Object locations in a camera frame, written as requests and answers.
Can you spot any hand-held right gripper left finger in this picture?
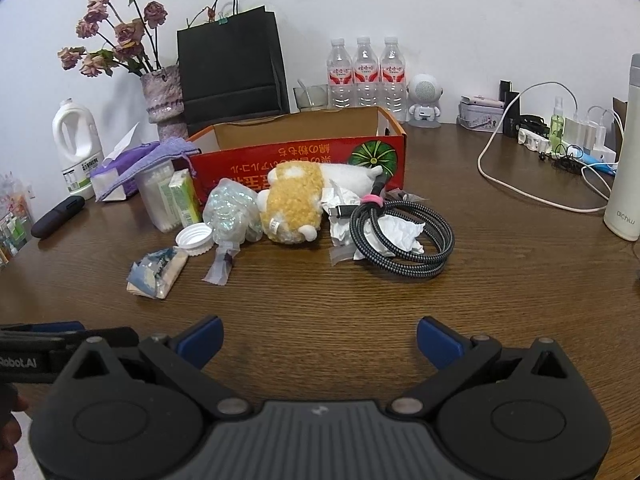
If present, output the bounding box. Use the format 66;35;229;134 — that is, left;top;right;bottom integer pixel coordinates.
65;315;253;422

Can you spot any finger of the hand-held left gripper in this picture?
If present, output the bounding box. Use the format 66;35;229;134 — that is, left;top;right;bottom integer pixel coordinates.
0;321;87;342
0;327;140;387

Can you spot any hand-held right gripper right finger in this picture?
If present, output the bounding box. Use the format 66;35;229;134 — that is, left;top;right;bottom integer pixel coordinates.
386;316;576;421

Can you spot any clear wrapper with dark item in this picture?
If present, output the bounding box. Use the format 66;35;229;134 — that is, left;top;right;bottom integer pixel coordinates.
202;246;241;286

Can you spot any blue white small packet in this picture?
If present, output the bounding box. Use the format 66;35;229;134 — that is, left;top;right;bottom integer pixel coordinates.
126;246;190;302

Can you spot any black braided cable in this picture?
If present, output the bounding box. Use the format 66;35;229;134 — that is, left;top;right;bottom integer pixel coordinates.
327;162;456;278

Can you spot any white ribbed lid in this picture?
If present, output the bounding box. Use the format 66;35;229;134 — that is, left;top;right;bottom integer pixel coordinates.
175;224;215;257

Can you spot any white paper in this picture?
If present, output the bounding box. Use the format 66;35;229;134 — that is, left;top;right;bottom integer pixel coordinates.
352;212;426;261

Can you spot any iridescent plastic bag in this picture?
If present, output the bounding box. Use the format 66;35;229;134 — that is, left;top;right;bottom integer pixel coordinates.
202;177;263;248

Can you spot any green tissue packet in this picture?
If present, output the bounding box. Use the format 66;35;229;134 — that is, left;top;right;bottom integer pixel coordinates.
167;169;203;228

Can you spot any clear cotton swab container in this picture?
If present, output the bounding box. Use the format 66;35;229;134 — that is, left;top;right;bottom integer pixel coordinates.
136;160;183;233

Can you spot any yellow white plush toy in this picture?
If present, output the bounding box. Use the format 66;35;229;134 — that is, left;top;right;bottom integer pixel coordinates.
256;159;385;247

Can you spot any purple drawstring pouch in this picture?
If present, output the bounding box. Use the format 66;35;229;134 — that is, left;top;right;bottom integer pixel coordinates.
92;137;203;201

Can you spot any red cardboard box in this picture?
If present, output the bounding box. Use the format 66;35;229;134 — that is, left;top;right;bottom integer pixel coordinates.
186;106;408;206

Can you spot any person's left hand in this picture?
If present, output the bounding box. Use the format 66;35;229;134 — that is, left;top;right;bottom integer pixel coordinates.
0;386;30;480

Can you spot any black oblong case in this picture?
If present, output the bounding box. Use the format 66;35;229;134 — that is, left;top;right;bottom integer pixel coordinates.
31;195;86;239

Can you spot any colourful packets rack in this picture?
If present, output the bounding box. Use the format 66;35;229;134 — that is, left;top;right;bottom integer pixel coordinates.
0;172;36;268

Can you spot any purple tissue box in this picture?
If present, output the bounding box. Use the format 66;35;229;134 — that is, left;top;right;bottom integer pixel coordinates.
89;122;142;203

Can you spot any white detergent jug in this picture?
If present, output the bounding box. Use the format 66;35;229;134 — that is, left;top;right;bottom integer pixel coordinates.
52;99;105;200

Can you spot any white power strip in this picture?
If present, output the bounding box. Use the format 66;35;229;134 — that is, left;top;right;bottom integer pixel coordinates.
517;127;618;163

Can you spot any printed tin box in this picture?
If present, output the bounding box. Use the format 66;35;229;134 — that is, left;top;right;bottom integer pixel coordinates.
456;101;503;133

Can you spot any tall black box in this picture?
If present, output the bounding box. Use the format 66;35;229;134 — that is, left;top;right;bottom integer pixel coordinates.
502;91;521;138

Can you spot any green spray bottle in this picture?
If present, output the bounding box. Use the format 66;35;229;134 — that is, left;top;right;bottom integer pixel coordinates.
549;97;566;153

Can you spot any pink flat device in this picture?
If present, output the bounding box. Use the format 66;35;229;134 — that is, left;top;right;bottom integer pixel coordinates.
461;94;505;109

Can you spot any white robot speaker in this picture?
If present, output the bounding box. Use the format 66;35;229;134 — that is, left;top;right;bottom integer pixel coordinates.
405;74;443;130

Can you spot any purple ceramic vase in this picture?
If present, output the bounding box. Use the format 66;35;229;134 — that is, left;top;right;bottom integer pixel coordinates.
140;65;190;142

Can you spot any white charger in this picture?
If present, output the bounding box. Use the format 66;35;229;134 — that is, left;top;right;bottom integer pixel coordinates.
564;117;588;148
585;106;608;153

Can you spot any white thermos bottle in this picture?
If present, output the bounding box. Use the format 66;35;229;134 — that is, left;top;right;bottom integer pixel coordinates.
602;53;640;241

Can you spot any clear water bottle red label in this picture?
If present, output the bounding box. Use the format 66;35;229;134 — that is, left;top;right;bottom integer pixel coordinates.
378;36;407;123
326;37;357;110
352;36;382;108

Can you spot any glass cup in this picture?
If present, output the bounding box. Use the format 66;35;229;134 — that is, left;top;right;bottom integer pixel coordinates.
293;80;331;112

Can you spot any spoon in cup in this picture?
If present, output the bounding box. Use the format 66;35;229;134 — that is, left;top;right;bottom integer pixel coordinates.
298;79;318;111

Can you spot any black paper bag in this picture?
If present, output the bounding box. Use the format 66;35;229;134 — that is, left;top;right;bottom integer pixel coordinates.
176;0;291;138

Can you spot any dried rose bouquet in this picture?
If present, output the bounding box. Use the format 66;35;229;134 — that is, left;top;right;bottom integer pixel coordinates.
56;0;168;78

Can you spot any thick white cable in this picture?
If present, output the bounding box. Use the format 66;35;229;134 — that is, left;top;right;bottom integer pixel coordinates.
477;81;613;212

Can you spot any black earphone cable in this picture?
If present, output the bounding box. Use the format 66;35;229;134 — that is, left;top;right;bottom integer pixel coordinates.
540;142;586;173

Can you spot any thin white cable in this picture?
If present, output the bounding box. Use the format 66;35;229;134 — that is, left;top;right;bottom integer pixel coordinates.
580;160;613;197

